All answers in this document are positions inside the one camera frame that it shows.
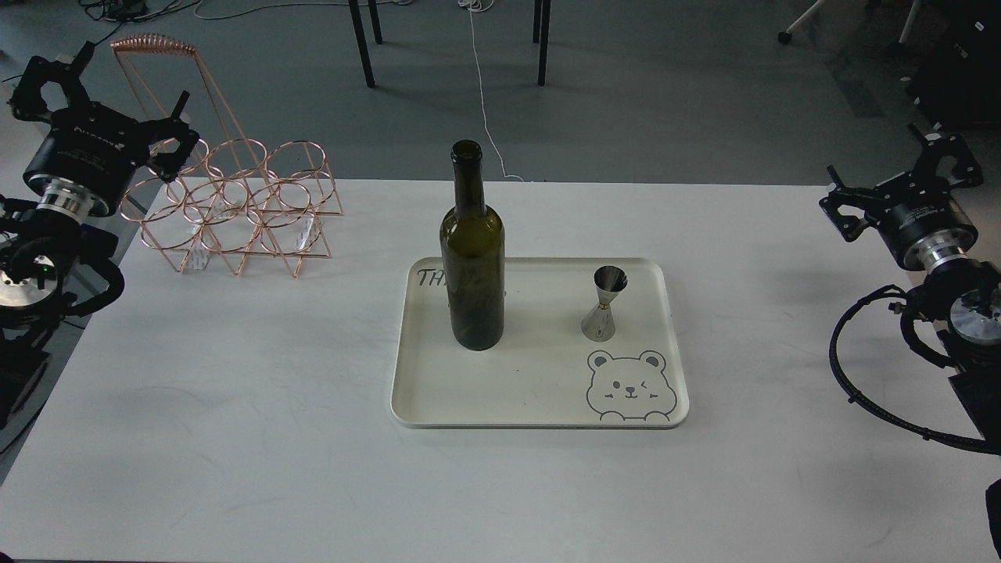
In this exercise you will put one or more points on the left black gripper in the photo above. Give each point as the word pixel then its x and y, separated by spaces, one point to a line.
pixel 91 145

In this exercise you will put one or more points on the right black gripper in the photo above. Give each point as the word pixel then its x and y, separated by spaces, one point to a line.
pixel 911 207

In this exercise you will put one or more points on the silver steel jigger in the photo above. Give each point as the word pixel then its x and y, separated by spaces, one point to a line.
pixel 599 324

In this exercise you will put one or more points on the dark green wine bottle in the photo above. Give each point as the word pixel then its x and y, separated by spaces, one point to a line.
pixel 472 241

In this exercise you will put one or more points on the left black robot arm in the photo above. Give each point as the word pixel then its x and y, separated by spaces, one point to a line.
pixel 53 265

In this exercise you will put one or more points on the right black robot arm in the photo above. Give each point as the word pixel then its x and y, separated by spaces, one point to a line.
pixel 950 319

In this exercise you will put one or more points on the black equipment case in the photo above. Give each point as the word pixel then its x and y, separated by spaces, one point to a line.
pixel 958 84

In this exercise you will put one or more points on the white chair base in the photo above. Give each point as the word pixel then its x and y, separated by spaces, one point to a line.
pixel 887 27

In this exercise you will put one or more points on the black table legs left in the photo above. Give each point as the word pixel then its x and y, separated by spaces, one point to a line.
pixel 362 39

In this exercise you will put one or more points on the black table legs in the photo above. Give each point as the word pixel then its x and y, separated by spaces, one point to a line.
pixel 362 39
pixel 541 31

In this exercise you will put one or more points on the black table legs right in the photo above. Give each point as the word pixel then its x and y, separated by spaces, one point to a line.
pixel 541 31

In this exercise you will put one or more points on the cream bear serving tray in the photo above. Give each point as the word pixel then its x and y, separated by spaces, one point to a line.
pixel 544 372

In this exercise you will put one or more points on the copper wire bottle rack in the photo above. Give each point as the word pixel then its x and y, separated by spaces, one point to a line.
pixel 235 199

